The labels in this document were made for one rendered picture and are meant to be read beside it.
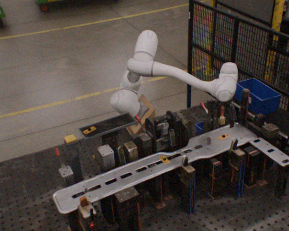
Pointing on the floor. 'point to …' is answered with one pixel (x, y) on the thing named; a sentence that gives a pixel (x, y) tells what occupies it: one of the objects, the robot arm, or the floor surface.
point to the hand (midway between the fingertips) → (225, 121)
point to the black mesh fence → (283, 146)
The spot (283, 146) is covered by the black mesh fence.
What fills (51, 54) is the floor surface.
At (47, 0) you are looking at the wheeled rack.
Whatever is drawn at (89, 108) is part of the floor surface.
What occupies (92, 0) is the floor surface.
